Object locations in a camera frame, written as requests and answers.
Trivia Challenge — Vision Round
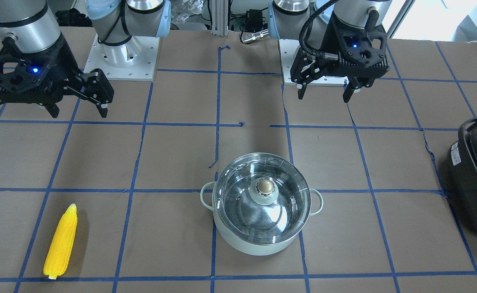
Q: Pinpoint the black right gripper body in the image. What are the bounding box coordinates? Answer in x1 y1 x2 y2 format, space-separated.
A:
0 35 114 107

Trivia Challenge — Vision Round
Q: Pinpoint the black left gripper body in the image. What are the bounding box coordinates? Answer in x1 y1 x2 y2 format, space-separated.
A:
290 12 388 88

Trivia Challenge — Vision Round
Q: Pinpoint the glass pot lid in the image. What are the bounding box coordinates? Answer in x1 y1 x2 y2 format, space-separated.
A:
207 153 323 255

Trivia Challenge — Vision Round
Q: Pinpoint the yellow plastic corn cob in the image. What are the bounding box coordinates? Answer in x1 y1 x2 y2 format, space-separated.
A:
43 203 78 280

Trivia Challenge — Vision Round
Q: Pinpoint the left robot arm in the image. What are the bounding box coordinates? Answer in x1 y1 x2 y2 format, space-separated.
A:
268 0 391 103

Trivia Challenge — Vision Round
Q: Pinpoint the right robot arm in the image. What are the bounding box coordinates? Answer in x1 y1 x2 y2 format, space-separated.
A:
0 0 171 118

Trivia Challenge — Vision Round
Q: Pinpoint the pale green electric pot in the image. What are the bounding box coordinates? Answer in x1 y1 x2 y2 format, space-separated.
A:
200 177 324 256

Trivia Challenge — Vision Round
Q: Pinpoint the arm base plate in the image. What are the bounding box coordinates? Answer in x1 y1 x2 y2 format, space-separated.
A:
279 39 349 87
84 35 161 81

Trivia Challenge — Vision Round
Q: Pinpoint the aluminium frame post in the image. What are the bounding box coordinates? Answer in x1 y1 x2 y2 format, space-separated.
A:
208 0 230 37

